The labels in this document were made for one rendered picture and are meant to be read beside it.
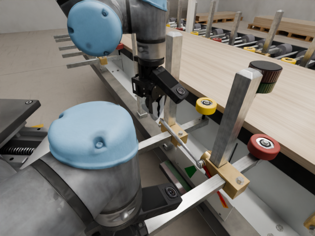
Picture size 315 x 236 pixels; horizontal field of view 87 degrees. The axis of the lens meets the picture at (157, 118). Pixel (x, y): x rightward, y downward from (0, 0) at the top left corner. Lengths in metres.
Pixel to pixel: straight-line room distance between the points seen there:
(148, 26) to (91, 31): 0.17
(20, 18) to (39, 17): 0.55
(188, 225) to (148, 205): 1.06
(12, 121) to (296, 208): 0.83
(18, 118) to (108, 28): 0.31
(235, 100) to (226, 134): 0.09
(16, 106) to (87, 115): 0.38
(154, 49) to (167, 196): 0.33
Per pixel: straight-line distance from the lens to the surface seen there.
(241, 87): 0.37
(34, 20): 7.98
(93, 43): 0.29
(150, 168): 1.55
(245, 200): 0.80
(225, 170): 0.52
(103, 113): 0.16
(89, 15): 0.28
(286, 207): 0.78
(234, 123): 0.41
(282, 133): 0.67
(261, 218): 0.79
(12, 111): 0.52
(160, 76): 0.46
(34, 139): 0.51
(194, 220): 1.38
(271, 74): 0.39
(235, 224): 0.65
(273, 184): 0.74
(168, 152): 0.74
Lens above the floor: 1.27
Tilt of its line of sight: 38 degrees down
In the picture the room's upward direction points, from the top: straight up
